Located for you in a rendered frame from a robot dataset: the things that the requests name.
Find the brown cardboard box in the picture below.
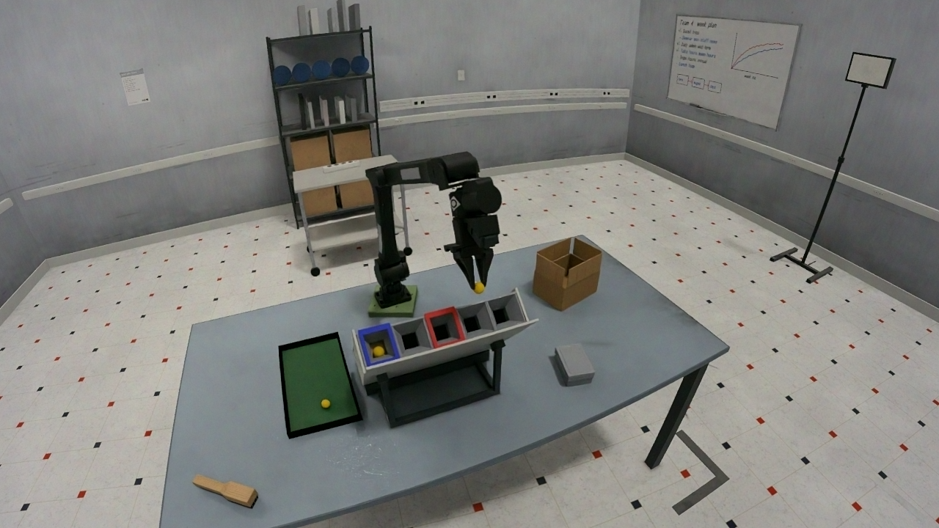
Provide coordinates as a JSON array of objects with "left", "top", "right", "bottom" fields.
[{"left": 533, "top": 237, "right": 602, "bottom": 312}]

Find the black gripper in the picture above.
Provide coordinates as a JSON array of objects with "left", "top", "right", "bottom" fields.
[{"left": 444, "top": 242, "right": 494, "bottom": 290}]

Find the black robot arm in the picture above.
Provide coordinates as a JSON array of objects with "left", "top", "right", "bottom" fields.
[{"left": 365, "top": 151, "right": 502, "bottom": 309}]

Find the grey hinged case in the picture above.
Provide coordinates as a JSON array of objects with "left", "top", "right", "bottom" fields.
[{"left": 555, "top": 343, "right": 595, "bottom": 387}]

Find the red rectangular frame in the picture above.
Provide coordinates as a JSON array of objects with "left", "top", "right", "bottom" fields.
[{"left": 424, "top": 306, "right": 465, "bottom": 349}]

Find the blue square frame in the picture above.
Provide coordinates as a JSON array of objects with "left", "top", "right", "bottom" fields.
[{"left": 358, "top": 323, "right": 400, "bottom": 367}]

